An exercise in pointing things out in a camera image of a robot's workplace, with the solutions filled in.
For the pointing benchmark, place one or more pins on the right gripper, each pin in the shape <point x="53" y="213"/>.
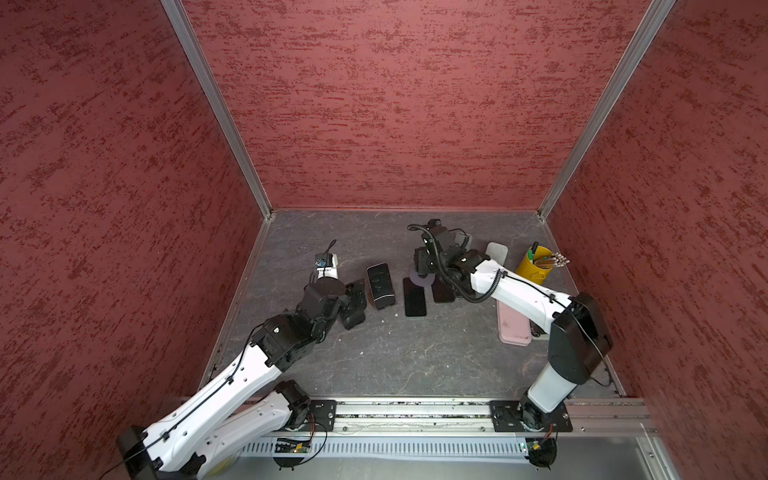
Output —
<point x="421" y="258"/>

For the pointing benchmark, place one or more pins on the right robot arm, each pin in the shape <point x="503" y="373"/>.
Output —
<point x="595" y="342"/>

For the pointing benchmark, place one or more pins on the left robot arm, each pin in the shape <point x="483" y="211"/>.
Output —
<point x="247" y="399"/>

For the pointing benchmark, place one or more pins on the round base phone stand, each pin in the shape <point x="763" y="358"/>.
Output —
<point x="423" y="281"/>

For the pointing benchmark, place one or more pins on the wooden base grey phone stand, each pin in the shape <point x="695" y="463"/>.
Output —
<point x="497" y="252"/>

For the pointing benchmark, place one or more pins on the yellow metal bucket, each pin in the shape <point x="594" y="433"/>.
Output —
<point x="529" y="271"/>

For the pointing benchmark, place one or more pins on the bundle of coloured pencils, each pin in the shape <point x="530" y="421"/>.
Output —
<point x="556" y="260"/>

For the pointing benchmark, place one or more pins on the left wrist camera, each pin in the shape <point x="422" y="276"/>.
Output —
<point x="326" y="265"/>

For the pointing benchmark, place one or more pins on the aluminium front rail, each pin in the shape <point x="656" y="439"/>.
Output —
<point x="472" y="417"/>

